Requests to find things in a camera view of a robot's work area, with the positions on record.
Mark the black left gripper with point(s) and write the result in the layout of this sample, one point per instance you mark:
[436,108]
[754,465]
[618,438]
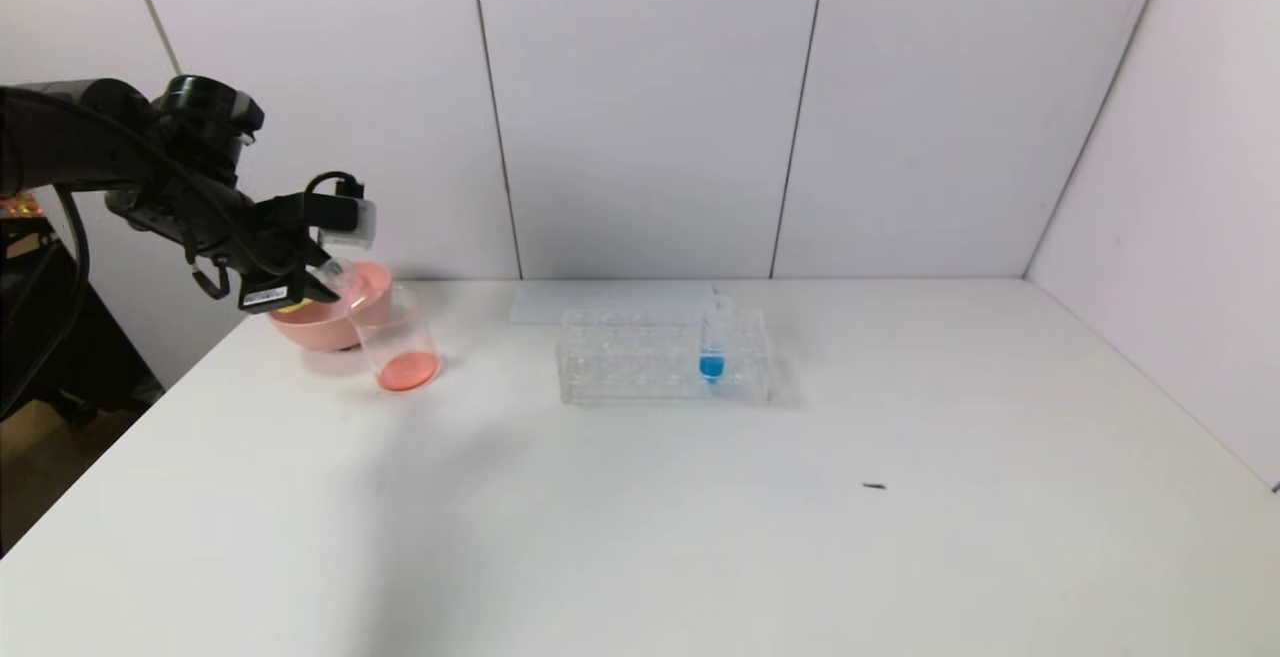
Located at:
[268,293]

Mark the test tube with yellow pigment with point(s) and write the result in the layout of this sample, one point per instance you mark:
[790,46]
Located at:
[345,279]

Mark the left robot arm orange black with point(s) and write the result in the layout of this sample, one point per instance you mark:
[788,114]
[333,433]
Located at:
[70,137]

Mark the clear glass beaker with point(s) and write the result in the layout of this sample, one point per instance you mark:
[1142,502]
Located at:
[405,369]

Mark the clear plastic test tube rack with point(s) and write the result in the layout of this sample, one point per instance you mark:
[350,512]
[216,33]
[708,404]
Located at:
[640,377]

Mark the test tube with blue pigment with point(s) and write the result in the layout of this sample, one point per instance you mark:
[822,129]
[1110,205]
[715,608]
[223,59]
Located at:
[711,367]

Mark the pink bowl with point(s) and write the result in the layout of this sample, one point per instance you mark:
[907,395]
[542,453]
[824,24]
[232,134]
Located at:
[325,332]

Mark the white paper sheet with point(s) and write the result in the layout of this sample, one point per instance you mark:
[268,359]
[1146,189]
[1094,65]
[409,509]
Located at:
[545,303]

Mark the black furniture beside table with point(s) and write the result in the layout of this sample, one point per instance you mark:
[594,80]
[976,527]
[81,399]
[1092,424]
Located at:
[90,347]

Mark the orange items on shelf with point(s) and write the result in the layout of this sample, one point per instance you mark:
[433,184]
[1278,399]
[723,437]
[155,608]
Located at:
[15,205]

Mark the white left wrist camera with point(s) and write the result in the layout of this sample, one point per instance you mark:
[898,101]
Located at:
[350,222]

